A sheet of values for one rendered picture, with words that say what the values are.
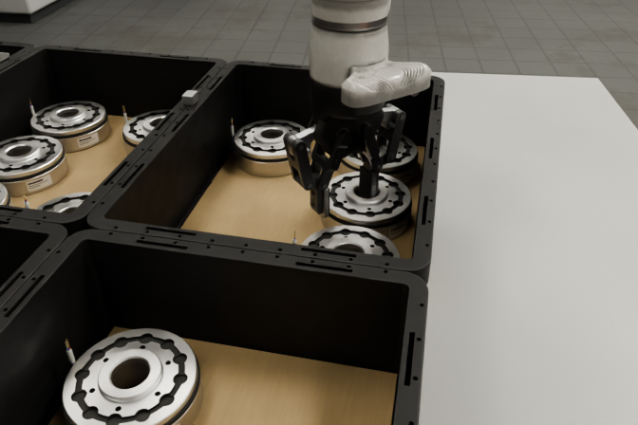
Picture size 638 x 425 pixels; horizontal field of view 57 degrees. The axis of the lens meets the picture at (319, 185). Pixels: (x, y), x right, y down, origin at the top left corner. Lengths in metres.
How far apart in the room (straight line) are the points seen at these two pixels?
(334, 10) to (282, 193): 0.28
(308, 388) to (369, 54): 0.29
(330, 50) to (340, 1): 0.04
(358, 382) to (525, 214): 0.52
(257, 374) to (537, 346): 0.36
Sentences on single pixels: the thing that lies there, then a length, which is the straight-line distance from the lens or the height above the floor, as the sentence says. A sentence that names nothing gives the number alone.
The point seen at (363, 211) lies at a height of 0.86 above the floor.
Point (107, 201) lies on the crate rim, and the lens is 0.57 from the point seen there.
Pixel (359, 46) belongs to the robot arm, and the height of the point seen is 1.05.
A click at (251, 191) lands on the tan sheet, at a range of 0.73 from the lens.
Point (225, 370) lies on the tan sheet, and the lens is 0.53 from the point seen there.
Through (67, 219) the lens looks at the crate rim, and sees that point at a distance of 0.56.
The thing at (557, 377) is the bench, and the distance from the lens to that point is 0.73.
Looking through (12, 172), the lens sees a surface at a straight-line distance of 0.80.
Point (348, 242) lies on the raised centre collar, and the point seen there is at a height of 0.87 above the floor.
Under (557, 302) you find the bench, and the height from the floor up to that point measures 0.70.
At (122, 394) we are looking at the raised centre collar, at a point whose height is 0.87.
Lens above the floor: 1.23
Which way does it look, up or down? 33 degrees down
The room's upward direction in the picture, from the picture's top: straight up
